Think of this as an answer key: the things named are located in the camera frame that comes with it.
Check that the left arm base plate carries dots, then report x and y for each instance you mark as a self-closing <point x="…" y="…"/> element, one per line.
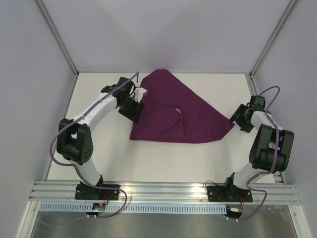
<point x="85" y="192"/>

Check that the purple cloth mat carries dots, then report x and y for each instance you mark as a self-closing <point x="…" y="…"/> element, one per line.
<point x="174" y="113"/>

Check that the aluminium frame post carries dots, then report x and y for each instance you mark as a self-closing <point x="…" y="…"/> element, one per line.
<point x="54" y="31"/>
<point x="273" y="36"/>

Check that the slotted cable duct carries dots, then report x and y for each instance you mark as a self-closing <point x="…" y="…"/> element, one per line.
<point x="135" y="208"/>

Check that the left aluminium frame post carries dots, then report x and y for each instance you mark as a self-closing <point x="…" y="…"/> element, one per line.
<point x="54" y="31"/>

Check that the right aluminium frame post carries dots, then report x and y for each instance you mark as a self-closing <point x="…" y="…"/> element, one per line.
<point x="273" y="36"/>

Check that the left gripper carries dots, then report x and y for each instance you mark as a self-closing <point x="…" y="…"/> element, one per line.
<point x="133" y="115"/>

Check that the aluminium front rail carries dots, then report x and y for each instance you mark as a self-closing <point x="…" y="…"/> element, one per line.
<point x="155" y="192"/>

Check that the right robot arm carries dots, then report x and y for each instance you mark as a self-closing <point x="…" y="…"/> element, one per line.
<point x="239" y="179"/>

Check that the right side aluminium rail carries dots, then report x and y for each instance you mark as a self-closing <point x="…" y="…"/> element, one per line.
<point x="267" y="154"/>

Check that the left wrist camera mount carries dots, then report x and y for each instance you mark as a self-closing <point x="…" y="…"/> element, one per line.
<point x="138" y="94"/>

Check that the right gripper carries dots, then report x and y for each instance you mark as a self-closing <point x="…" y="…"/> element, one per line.
<point x="240" y="121"/>

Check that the aluminium rail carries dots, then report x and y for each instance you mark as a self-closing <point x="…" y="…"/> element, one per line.
<point x="155" y="192"/>
<point x="267" y="154"/>

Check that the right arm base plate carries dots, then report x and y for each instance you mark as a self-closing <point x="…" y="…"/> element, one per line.
<point x="224" y="194"/>

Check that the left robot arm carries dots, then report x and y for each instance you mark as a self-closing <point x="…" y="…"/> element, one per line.
<point x="74" y="138"/>

